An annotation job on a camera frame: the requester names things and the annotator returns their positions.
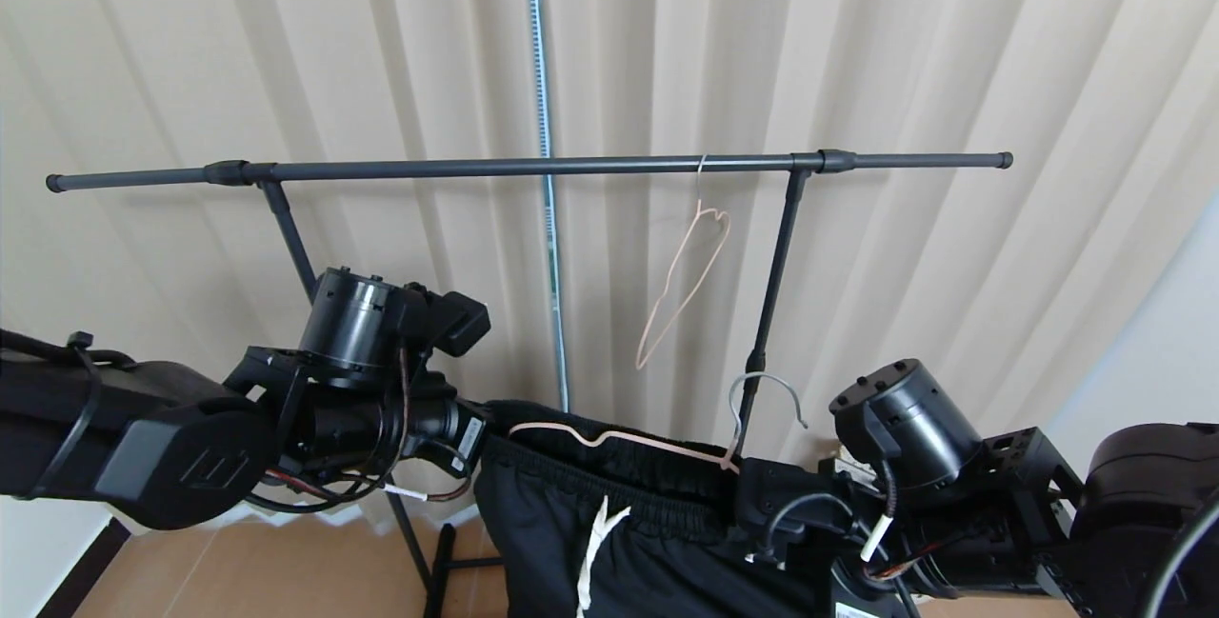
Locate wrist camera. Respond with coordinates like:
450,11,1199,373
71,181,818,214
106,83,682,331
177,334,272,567
736,456,863,569
417,285,493,360

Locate pink clothes hanger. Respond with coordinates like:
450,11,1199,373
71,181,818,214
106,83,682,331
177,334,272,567
508,371,809,476
634,154,733,372

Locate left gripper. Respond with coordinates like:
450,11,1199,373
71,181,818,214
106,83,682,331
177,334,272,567
312,394,490,490

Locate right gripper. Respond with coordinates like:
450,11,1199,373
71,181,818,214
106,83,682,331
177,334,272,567
824,502,1058,618

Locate beige curtain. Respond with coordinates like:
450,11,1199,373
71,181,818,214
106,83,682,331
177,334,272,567
0,0,1219,543

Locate black clothes rack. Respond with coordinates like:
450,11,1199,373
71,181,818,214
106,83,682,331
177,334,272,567
46,150,1014,618

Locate black shorts with white cord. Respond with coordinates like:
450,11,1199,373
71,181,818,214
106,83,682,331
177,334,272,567
472,399,917,618

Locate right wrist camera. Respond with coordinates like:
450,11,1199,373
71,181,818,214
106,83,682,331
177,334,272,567
736,456,863,569

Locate black cable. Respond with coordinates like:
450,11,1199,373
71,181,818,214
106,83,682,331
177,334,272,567
244,477,393,515
1138,489,1219,618

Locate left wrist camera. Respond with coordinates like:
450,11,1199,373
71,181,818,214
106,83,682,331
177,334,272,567
417,285,493,360

